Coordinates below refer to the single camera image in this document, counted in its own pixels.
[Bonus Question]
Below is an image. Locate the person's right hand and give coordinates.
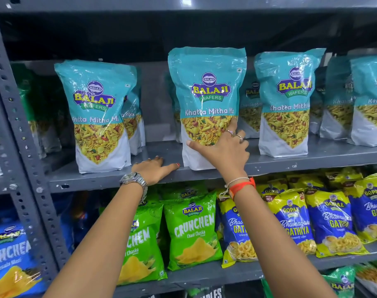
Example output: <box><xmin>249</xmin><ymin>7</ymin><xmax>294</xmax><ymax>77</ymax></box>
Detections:
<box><xmin>186</xmin><ymin>117</ymin><xmax>251</xmax><ymax>184</ymax></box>

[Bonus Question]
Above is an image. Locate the row of blue yellow packets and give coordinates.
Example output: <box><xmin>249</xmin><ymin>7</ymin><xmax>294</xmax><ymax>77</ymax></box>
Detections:
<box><xmin>217</xmin><ymin>167</ymin><xmax>377</xmax><ymax>269</ymax></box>

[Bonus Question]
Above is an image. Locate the person's left forearm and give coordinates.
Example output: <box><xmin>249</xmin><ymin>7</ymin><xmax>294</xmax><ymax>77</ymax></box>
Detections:
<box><xmin>43</xmin><ymin>182</ymin><xmax>147</xmax><ymax>298</ymax></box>

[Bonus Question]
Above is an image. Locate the blue chips packet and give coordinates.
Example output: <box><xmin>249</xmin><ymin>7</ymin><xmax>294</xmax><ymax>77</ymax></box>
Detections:
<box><xmin>0</xmin><ymin>221</ymin><xmax>48</xmax><ymax>298</ymax></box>
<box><xmin>59</xmin><ymin>194</ymin><xmax>97</xmax><ymax>246</ymax></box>

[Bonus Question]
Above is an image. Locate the teal snack mix pouch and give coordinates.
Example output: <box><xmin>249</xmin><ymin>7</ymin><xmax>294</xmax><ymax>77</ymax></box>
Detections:
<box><xmin>168</xmin><ymin>47</ymin><xmax>247</xmax><ymax>171</ymax></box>

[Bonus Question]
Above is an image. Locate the black printed packet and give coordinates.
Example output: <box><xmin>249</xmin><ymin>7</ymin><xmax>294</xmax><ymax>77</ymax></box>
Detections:
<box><xmin>187</xmin><ymin>287</ymin><xmax>224</xmax><ymax>298</ymax></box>

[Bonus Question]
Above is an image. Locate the grey metal shelving rack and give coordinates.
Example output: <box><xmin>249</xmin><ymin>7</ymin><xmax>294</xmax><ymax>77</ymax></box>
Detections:
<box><xmin>0</xmin><ymin>0</ymin><xmax>377</xmax><ymax>298</ymax></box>

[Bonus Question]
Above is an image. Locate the orange wrist band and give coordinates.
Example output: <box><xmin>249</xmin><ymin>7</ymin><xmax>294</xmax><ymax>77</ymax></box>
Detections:
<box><xmin>228</xmin><ymin>177</ymin><xmax>257</xmax><ymax>201</ymax></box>

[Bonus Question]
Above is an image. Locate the person's right forearm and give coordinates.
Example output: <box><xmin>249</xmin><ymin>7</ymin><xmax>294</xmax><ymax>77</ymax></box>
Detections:
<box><xmin>225</xmin><ymin>180</ymin><xmax>337</xmax><ymax>298</ymax></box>

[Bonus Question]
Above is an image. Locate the person's left hand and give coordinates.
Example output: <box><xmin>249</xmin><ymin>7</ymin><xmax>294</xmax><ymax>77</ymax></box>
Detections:
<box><xmin>131</xmin><ymin>156</ymin><xmax>180</xmax><ymax>186</ymax></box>

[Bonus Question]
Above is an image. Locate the silver metal wristwatch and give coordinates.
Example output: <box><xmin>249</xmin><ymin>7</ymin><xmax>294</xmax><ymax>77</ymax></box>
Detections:
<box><xmin>120</xmin><ymin>172</ymin><xmax>149</xmax><ymax>205</ymax></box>

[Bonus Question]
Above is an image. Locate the group of dark green packets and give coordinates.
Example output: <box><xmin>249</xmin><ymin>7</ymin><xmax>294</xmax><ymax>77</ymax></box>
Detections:
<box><xmin>10</xmin><ymin>62</ymin><xmax>64</xmax><ymax>160</ymax></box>

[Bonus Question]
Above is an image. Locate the white thread bracelet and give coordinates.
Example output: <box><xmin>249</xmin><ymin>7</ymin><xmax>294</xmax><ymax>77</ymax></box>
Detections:
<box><xmin>218</xmin><ymin>177</ymin><xmax>250</xmax><ymax>201</ymax></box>

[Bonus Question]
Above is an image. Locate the green chips packet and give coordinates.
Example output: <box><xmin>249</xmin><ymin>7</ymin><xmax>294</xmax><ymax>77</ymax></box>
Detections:
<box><xmin>163</xmin><ymin>192</ymin><xmax>223</xmax><ymax>272</ymax></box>
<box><xmin>117</xmin><ymin>203</ymin><xmax>168</xmax><ymax>286</ymax></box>
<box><xmin>158</xmin><ymin>182</ymin><xmax>209</xmax><ymax>201</ymax></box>

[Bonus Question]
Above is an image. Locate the row of teal packets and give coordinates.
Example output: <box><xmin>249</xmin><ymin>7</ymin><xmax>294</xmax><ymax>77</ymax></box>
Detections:
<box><xmin>54</xmin><ymin>48</ymin><xmax>377</xmax><ymax>174</ymax></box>

